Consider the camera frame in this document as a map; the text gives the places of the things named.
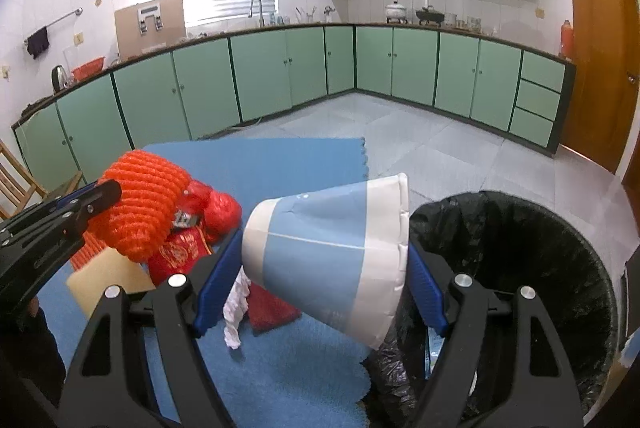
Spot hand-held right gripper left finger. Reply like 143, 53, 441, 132
59, 233, 246, 428

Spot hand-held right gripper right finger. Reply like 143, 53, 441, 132
406, 252, 586, 428

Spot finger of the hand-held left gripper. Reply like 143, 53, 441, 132
0, 179, 124, 304

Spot orange knitted net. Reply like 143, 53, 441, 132
70, 149, 194, 271

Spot red plastic bag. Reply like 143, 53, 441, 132
185, 180, 244, 249

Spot blue and white paper cup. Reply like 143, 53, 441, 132
241, 173, 411, 351

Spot black lined trash bin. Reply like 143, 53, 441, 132
365, 190, 619, 428

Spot person's left forearm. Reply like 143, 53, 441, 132
0, 300, 67, 414

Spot white ruffled paper liner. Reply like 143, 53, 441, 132
222, 270, 252, 351

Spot red gold-printed packet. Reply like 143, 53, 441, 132
147, 228, 217, 287

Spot red flat paper piece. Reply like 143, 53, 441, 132
247, 283, 302, 337

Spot small silver wrapper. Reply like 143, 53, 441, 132
172, 208, 204, 229

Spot beige cardboard piece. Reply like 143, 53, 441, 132
66, 250, 157, 316

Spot wooden chair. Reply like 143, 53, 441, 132
0, 139, 84, 221

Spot blue foam mat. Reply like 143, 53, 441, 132
37, 137, 373, 428

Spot steel electric kettle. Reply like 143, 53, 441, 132
51, 64, 71, 92

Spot red plastic basin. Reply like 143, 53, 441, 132
70, 55, 106, 82

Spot dark hanging cloth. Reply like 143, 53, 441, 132
26, 27, 51, 60

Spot brown cardboard box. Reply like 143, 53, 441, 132
114, 0, 187, 60

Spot green lower kitchen cabinets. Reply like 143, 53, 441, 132
11, 24, 577, 189

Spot black wok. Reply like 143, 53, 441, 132
415, 5, 446, 27

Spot white cooking pot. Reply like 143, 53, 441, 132
385, 0, 412, 23

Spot orange bottle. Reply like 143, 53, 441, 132
560, 20, 575, 59

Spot brown wooden door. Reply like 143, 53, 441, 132
560, 0, 640, 175

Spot metal towel rail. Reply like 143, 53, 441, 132
24, 7, 84, 46

